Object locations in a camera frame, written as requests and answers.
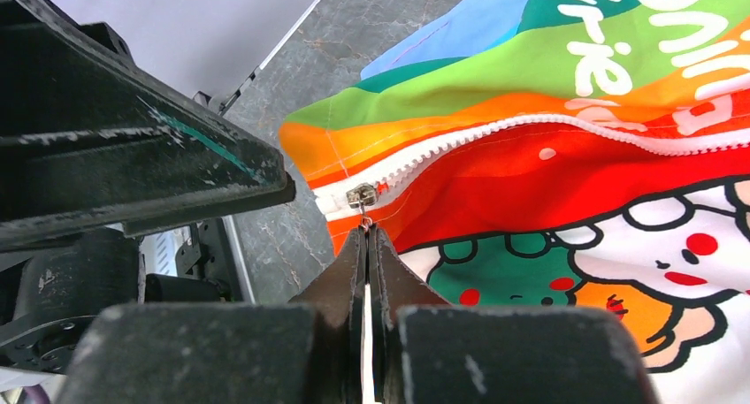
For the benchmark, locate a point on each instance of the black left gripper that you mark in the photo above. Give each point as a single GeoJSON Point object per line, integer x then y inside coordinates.
{"type": "Point", "coordinates": [49, 297]}

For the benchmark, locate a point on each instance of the silver ring zipper pull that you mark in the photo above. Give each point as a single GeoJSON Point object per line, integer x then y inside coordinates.
{"type": "Point", "coordinates": [360, 198]}

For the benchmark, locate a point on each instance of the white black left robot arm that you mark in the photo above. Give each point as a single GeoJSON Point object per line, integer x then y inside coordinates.
{"type": "Point", "coordinates": [193, 262]}

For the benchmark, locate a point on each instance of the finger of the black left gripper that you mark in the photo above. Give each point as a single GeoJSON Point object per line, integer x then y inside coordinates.
{"type": "Point", "coordinates": [88, 139]}

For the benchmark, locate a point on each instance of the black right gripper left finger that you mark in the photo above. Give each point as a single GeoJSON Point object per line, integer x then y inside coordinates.
{"type": "Point", "coordinates": [305, 351]}

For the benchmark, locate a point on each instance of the rainbow cartoon zip jacket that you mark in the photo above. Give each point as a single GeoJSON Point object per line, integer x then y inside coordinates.
{"type": "Point", "coordinates": [563, 152]}

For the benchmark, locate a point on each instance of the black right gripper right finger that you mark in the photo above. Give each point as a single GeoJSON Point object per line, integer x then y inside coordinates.
{"type": "Point", "coordinates": [425, 350]}

